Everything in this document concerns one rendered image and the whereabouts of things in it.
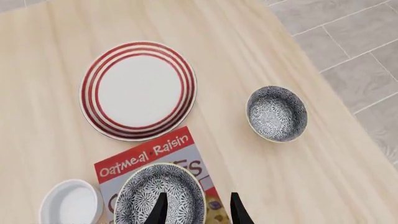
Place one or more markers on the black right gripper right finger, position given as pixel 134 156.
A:
pixel 241 211

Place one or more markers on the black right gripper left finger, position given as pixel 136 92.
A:
pixel 159 213

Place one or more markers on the black patterned bowl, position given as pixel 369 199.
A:
pixel 276 116
pixel 146 193

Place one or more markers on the red oatmeal raisin cookies box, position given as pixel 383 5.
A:
pixel 149 150

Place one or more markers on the white plate with red rings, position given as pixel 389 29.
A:
pixel 139 91

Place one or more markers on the small white ramekin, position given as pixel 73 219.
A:
pixel 71 203

